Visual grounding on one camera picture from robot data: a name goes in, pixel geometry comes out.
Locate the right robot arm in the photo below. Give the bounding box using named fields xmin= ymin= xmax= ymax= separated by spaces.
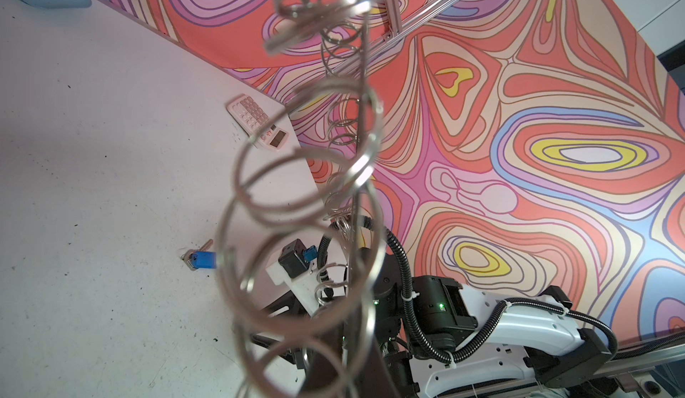
xmin=341 ymin=231 xmax=618 ymax=397

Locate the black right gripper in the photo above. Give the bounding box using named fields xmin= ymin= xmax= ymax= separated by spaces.
xmin=265 ymin=289 xmax=396 ymax=377

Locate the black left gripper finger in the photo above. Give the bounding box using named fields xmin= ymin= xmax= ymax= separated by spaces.
xmin=299 ymin=313 xmax=399 ymax=397

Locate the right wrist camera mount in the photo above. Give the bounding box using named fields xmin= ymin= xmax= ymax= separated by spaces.
xmin=264 ymin=239 xmax=320 ymax=317

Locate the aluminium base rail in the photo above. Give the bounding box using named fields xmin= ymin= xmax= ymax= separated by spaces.
xmin=438 ymin=330 xmax=684 ymax=397

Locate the blue tagged key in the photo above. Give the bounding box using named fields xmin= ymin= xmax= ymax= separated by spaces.
xmin=181 ymin=239 xmax=217 ymax=271

